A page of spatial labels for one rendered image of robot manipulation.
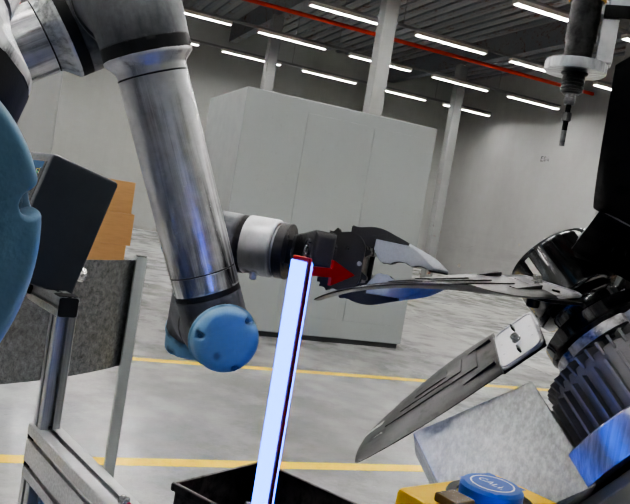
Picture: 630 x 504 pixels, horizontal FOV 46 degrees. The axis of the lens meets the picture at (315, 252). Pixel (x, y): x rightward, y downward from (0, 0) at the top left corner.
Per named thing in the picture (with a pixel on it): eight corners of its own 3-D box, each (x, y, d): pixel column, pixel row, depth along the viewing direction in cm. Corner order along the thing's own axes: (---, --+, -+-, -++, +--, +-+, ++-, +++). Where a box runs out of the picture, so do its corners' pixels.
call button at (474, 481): (533, 516, 47) (538, 490, 47) (492, 524, 45) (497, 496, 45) (483, 491, 50) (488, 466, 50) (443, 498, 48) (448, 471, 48)
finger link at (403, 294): (448, 287, 93) (376, 270, 95) (445, 285, 87) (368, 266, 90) (442, 312, 93) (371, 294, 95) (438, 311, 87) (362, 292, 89)
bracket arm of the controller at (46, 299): (77, 318, 109) (80, 298, 109) (56, 317, 107) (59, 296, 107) (28, 289, 127) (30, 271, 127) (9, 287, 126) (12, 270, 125)
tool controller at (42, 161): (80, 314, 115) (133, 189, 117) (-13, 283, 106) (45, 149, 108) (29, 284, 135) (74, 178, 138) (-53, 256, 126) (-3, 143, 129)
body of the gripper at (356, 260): (384, 241, 97) (296, 225, 100) (373, 233, 89) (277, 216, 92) (373, 299, 97) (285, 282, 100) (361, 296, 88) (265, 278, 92)
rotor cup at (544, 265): (597, 371, 100) (545, 295, 107) (682, 302, 92) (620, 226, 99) (531, 371, 91) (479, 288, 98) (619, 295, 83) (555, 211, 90)
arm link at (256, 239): (244, 211, 93) (231, 275, 92) (279, 217, 92) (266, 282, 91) (263, 219, 100) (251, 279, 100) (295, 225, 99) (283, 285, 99)
